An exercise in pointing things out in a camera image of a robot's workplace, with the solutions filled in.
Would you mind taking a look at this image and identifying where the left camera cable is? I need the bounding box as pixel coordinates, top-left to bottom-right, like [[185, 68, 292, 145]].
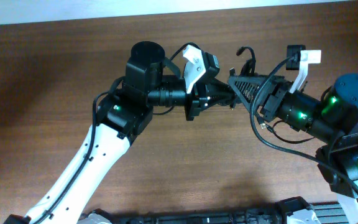
[[168, 42, 201, 62]]

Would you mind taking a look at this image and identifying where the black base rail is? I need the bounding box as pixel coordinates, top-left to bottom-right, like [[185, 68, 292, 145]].
[[79, 195, 341, 224]]

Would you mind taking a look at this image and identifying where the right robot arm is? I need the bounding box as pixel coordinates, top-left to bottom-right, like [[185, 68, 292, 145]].
[[228, 73, 358, 223]]

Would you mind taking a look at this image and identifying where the black USB cable bundle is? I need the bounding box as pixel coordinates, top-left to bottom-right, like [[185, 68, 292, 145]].
[[228, 45, 275, 131]]

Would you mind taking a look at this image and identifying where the camera cable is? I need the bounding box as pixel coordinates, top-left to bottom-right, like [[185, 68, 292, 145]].
[[249, 55, 358, 212], [168, 42, 201, 62]]

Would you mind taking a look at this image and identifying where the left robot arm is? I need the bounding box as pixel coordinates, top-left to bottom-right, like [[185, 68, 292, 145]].
[[6, 41, 235, 223]]

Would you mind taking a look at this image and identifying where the right camera cable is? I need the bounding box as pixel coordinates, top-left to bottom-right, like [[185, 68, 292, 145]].
[[249, 55, 358, 212]]

